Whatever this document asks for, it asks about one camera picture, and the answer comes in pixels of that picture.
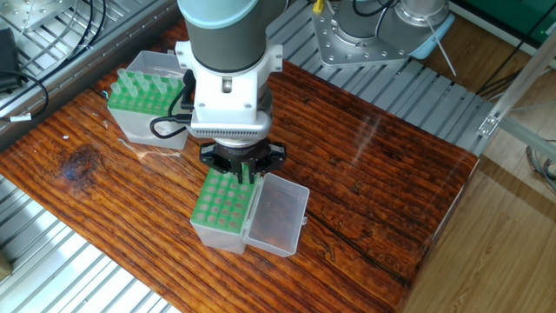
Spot aluminium frame profile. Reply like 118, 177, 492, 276
476, 48, 556, 175

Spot black cables on frame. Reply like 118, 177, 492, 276
0, 0, 114, 123

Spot clear pipette box green rack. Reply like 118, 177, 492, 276
107, 50, 196, 150
189, 165, 311, 258

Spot silver robot base mount plate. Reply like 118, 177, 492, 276
311, 9, 411, 67

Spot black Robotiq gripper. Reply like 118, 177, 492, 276
200, 139, 288, 187

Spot black gripper cable bundle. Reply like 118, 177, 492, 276
149, 78, 197, 140

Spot thin white plastic strip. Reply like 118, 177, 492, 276
426, 10, 460, 77

